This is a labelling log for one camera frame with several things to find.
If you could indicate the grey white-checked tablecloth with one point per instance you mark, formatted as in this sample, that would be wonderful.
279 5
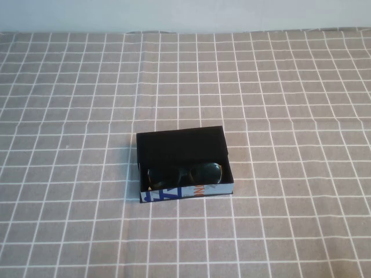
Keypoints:
87 87

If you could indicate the dark tortoiseshell sunglasses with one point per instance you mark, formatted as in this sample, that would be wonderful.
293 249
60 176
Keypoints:
162 176

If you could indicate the black printed glasses case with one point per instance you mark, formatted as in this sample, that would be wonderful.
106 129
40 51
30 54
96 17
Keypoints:
179 144

